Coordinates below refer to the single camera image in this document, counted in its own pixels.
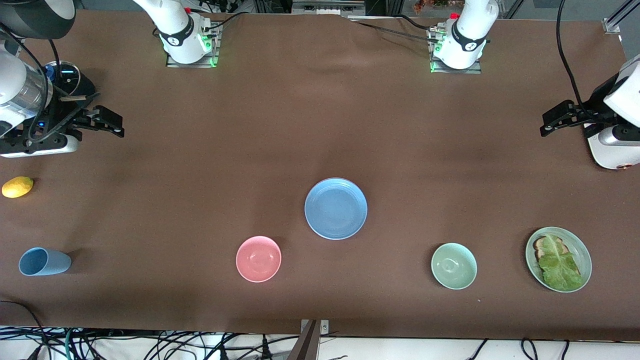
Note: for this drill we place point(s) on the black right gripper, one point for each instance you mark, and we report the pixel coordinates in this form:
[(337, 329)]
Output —
[(66, 118)]

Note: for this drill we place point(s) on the blue plate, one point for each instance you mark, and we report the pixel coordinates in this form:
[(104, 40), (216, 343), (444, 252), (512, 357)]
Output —
[(336, 209)]

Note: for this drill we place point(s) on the dark blue pot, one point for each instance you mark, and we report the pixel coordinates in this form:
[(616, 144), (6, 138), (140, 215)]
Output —
[(87, 87)]

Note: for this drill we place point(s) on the aluminium frame bar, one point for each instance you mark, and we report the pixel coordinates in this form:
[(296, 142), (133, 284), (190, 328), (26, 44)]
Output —
[(325, 7)]

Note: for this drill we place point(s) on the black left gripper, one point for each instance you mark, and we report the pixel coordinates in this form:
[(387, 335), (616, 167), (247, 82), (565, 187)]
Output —
[(588, 112)]

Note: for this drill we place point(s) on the toast slice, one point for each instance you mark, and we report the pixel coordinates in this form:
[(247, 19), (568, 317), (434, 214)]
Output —
[(539, 246)]

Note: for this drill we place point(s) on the green lettuce leaf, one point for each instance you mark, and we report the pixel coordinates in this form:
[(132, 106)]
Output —
[(560, 267)]

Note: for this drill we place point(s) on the small metal bracket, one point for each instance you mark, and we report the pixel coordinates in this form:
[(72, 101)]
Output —
[(325, 326)]

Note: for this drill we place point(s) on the brown table cloth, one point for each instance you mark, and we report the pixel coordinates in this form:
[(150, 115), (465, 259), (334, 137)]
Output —
[(300, 125)]

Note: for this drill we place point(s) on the blue cup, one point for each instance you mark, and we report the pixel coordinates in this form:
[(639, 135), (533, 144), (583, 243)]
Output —
[(47, 262)]

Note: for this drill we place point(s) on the green plate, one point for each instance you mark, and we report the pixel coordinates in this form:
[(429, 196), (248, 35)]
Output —
[(585, 255)]

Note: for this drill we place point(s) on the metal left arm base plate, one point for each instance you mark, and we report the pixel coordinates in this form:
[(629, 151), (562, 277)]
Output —
[(437, 67)]

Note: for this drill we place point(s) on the yellow lemon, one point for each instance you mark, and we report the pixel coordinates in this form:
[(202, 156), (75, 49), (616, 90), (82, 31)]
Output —
[(17, 187)]

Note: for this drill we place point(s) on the dark wedge-shaped beam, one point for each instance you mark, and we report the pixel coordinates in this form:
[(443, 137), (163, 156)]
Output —
[(305, 347)]

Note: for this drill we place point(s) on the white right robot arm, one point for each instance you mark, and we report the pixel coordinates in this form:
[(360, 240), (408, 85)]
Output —
[(15, 85)]

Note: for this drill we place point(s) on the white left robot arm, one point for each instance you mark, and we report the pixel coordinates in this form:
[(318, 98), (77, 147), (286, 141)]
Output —
[(627, 95)]

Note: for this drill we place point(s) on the small pink bowl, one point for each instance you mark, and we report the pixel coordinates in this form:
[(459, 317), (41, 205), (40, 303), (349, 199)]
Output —
[(258, 259)]

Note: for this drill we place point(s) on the small green bowl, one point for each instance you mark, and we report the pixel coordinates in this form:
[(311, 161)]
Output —
[(454, 266)]

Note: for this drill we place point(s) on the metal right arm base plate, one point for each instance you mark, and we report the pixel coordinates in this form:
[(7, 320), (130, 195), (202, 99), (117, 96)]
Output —
[(214, 50)]

